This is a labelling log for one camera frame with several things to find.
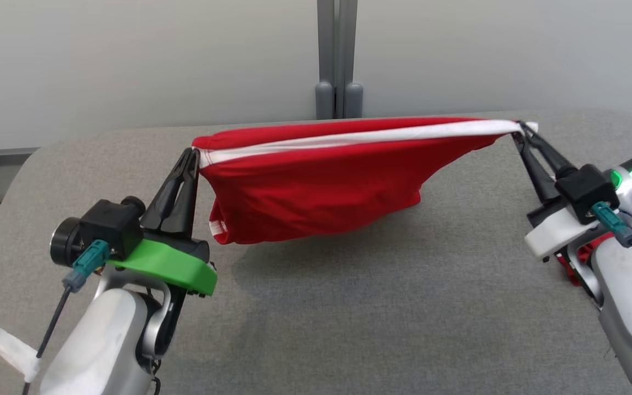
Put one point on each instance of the grey partition post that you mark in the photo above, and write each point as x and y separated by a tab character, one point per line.
338	55

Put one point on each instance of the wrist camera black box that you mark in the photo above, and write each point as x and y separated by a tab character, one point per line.
110	225
585	192

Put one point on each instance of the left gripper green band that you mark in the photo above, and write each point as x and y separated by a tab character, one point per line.
173	263

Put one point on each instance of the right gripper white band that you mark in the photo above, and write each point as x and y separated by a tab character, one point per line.
554	230

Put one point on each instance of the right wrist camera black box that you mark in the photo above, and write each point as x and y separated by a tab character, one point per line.
585	192

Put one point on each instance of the red shorts white stripe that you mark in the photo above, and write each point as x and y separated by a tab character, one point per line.
321	186

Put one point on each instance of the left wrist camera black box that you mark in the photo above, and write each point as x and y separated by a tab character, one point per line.
110	225

